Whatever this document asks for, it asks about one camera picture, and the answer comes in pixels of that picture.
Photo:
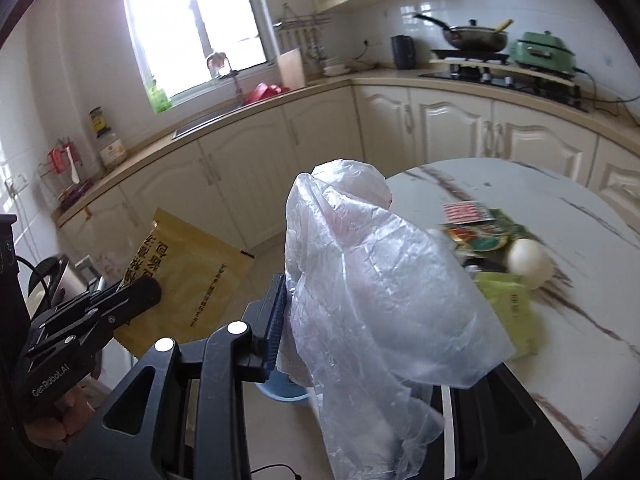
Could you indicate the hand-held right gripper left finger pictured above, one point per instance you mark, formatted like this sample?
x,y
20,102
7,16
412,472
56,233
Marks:
x,y
272,325

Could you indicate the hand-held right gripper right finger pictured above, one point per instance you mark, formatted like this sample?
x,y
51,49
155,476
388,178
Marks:
x,y
500,420

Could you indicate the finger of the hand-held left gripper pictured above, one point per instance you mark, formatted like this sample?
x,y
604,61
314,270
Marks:
x,y
104,287
132,300

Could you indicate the blue plastic bin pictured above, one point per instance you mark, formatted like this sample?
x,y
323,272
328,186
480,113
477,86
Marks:
x,y
285,390

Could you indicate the yellow foil packet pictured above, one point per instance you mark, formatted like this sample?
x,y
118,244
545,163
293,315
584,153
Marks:
x,y
200,280

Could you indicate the clear plastic bag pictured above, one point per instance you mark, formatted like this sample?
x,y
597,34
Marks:
x,y
380,285

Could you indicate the white rounded case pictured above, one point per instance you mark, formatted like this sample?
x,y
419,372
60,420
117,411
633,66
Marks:
x,y
530,262

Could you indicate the person's left hand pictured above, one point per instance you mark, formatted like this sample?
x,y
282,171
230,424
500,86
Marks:
x,y
65,415

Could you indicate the silver appliance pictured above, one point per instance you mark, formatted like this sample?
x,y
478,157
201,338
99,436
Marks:
x,y
55,280

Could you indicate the orange tape strip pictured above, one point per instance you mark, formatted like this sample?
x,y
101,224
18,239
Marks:
x,y
87,212

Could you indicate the black appliance with knobs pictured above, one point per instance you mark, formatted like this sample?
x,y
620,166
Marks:
x,y
10,270

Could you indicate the light green packet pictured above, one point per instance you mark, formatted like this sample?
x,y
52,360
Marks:
x,y
510,310

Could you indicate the clear jar red label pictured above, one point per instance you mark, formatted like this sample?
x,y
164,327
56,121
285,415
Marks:
x,y
112,152

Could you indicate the yellow label sauce bottle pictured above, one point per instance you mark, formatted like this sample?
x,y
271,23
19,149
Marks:
x,y
100,122

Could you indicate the cream base cabinets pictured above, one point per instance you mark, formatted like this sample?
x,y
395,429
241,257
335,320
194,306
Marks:
x,y
250,160

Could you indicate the dark green wrapper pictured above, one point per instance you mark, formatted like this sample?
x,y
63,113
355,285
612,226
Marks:
x,y
485,242

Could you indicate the steel sink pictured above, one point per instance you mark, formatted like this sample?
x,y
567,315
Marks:
x,y
210,120

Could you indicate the green detergent bottle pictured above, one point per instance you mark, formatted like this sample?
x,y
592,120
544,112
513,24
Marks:
x,y
159,97

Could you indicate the red striped packet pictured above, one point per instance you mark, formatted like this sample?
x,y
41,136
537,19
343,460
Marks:
x,y
465,211

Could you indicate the steel faucet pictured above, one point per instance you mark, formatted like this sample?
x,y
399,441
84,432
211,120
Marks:
x,y
235,85

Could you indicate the wooden cutting board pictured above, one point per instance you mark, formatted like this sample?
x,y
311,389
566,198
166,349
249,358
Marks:
x,y
291,67

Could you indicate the stack of white bowls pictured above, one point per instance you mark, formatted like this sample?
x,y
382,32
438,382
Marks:
x,y
334,67

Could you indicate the sliding window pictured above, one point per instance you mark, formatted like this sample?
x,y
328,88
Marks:
x,y
195,20

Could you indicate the black electric kettle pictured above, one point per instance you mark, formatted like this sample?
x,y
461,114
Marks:
x,y
403,52

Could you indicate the black gas stove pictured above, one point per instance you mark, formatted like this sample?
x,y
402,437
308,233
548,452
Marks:
x,y
500,82

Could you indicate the black flat cooktop tray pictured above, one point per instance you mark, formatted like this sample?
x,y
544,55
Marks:
x,y
470,54

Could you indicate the wooden stove board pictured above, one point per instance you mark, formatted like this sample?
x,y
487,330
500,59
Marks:
x,y
545,76

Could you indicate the black wok with lid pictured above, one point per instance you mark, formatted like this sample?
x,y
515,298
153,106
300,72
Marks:
x,y
475,37

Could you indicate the green electric cooker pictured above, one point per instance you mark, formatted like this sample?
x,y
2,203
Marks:
x,y
542,52

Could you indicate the white wall socket with plug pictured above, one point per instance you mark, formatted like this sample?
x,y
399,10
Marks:
x,y
15,185

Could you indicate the wall utensil rack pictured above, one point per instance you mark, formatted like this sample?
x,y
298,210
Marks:
x,y
300,30

